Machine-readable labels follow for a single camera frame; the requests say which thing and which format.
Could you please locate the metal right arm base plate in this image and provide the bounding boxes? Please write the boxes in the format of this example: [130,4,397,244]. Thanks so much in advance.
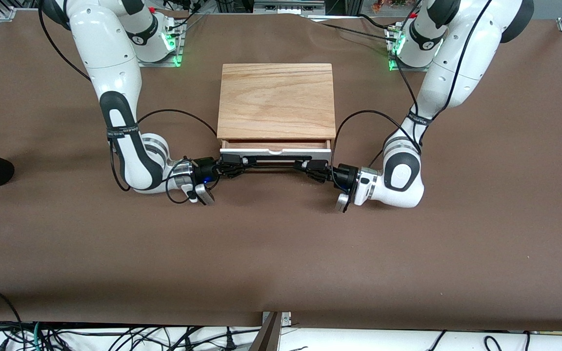
[135,29,184,68]

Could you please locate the black base cable bundle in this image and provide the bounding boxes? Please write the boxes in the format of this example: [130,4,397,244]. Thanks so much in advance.
[166,0,209,37]

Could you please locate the metal table edge bracket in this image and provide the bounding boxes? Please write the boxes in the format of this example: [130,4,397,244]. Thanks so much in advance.
[249,311,292,351]

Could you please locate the black base power cable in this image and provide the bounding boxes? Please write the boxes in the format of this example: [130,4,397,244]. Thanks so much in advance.
[310,14,395,39]

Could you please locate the white drawer with black handle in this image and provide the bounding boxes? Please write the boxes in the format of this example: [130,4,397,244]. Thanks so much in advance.
[220,139,333,169]

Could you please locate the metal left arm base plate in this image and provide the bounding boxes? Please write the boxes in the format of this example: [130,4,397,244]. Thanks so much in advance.
[388,27,433,73]

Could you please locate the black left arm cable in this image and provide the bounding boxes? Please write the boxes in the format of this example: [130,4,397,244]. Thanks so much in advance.
[330,0,494,182]

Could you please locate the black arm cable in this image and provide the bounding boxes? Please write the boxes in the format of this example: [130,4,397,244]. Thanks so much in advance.
[330,0,494,182]
[38,0,219,205]

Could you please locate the brown table cover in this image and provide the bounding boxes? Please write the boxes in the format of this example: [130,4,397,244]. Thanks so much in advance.
[0,10,562,333]

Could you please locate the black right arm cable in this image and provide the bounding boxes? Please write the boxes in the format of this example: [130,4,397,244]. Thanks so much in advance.
[38,0,219,205]

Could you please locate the wooden drawer cabinet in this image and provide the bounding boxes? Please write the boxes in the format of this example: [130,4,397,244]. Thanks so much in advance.
[217,63,337,148]

